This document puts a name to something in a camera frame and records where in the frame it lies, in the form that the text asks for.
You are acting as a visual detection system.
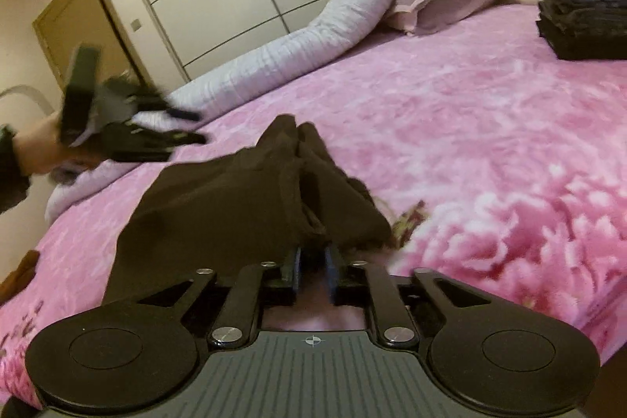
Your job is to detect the dark brown long-sleeved shirt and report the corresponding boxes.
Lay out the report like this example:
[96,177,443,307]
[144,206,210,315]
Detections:
[105,114,393,302]

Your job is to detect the person's left hand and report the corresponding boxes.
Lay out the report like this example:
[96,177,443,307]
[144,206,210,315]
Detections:
[14,114,67,176]

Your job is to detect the pale grey rolled quilt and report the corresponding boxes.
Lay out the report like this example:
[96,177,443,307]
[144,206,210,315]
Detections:
[45,0,472,223]

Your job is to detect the brown object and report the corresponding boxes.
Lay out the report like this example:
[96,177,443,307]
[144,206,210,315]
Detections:
[0,249,41,304]

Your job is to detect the wooden door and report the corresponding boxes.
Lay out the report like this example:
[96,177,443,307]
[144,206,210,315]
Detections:
[32,0,154,92]

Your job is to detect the dark grey folded jeans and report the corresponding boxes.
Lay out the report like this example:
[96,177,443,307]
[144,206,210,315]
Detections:
[536,0,627,61]

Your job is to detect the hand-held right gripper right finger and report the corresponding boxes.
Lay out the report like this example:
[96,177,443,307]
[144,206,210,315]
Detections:
[324,246,491,347]

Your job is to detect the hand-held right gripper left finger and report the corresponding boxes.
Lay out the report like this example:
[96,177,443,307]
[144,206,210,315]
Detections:
[137,246,303,347]

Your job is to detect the pink floral blanket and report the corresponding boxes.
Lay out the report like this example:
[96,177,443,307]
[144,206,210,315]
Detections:
[0,2,627,399]

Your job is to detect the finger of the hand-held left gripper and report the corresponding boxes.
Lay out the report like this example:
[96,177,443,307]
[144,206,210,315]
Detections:
[131,95,203,123]
[98,123,207,164]

